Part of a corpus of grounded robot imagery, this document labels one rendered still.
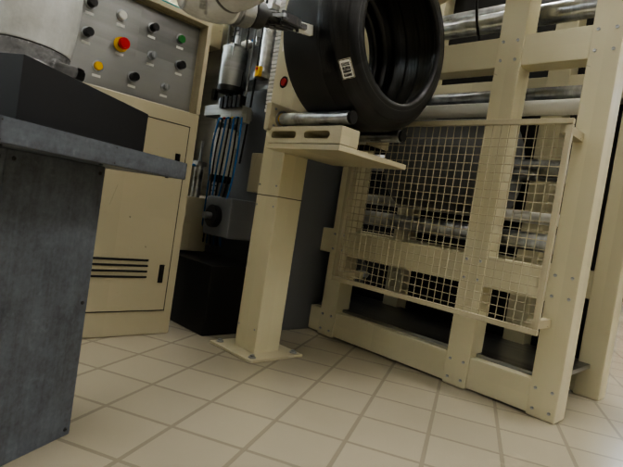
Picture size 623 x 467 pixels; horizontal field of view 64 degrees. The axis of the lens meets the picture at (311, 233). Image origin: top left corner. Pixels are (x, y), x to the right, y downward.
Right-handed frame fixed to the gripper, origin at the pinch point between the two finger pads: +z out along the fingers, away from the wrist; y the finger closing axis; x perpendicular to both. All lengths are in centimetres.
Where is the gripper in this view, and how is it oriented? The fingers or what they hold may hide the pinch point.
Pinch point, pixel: (303, 28)
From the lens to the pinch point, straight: 163.7
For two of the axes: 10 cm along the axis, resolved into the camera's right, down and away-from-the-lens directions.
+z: 7.1, -0.6, 7.0
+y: -7.0, -1.4, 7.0
